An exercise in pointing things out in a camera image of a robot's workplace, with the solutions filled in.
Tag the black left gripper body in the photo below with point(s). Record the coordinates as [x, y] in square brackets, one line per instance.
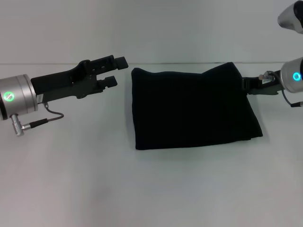
[71, 80]

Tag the clear network plug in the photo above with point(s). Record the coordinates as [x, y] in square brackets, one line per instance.
[266, 77]

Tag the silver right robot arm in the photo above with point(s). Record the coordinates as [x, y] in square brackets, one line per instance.
[293, 75]

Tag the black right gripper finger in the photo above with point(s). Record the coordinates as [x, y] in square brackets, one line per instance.
[250, 92]
[246, 84]

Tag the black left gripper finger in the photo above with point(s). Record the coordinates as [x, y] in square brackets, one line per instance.
[109, 81]
[106, 62]

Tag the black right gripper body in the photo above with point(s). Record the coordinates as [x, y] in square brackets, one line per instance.
[265, 86]

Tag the black t-shirt with FREE print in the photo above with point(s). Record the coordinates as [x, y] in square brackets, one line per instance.
[189, 106]

